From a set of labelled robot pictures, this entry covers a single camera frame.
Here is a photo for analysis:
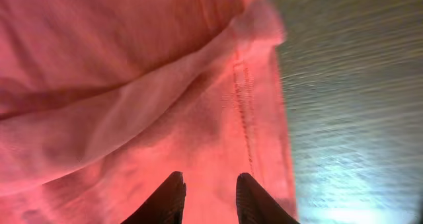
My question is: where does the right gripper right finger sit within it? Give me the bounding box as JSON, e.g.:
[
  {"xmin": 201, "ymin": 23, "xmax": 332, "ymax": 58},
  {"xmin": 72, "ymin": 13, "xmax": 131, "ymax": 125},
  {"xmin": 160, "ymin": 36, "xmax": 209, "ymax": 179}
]
[{"xmin": 236, "ymin": 172, "xmax": 299, "ymax": 224}]

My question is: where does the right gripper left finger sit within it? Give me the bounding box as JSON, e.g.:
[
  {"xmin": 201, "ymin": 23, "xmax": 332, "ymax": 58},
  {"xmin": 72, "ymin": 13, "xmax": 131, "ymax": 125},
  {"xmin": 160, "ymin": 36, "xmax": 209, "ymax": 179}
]
[{"xmin": 122, "ymin": 171, "xmax": 186, "ymax": 224}]

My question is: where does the red soccer t-shirt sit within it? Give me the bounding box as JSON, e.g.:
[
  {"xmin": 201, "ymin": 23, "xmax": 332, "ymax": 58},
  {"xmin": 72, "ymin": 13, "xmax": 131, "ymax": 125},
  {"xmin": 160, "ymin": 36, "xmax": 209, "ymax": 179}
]
[{"xmin": 1, "ymin": 0, "xmax": 297, "ymax": 223}]

